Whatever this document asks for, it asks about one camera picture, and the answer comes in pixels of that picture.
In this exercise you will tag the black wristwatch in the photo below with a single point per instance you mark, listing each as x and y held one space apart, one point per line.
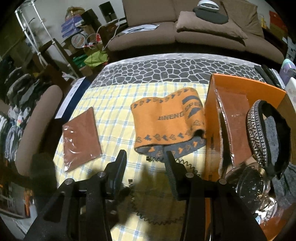
251 183

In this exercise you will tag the purple round container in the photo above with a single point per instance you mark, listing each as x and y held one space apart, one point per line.
287 71

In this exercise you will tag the round tin with label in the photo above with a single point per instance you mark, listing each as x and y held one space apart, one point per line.
78 40

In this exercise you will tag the yellow plaid tablecloth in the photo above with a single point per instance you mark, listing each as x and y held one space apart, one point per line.
150 212

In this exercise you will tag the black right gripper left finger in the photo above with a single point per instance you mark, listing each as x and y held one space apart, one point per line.
83 210

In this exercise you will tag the black pad on cushion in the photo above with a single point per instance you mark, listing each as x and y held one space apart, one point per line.
212 17

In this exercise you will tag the black patterned headband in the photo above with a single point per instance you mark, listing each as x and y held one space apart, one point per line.
257 134

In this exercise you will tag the brown cushion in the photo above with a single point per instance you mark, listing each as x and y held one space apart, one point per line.
188 21

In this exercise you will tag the brown chair backrest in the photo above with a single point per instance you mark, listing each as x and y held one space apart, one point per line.
36 127

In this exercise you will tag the black remote control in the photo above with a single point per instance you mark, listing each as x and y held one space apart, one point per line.
263 75
272 76

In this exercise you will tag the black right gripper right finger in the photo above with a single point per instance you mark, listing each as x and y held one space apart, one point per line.
185 182

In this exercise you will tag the white metal rack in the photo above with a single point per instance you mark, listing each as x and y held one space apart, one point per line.
34 41

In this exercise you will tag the orange patterned knit scarf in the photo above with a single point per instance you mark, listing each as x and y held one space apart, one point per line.
174 123

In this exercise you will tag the papers on sofa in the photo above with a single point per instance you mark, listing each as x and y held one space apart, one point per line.
141 28

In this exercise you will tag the green bag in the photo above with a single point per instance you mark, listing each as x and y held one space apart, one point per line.
96 59

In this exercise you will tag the white tissue box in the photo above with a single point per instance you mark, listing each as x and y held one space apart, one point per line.
290 88

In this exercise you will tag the white round device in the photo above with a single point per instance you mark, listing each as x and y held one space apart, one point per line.
208 5

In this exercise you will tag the grey felt cloth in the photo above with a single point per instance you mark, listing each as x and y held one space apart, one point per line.
279 141

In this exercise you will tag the grey pebble pattern table cover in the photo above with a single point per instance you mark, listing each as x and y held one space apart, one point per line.
173 67

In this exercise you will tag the orange cardboard box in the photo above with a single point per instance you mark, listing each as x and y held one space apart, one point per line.
278 228

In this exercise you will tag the brown sofa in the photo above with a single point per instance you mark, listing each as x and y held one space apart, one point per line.
166 39

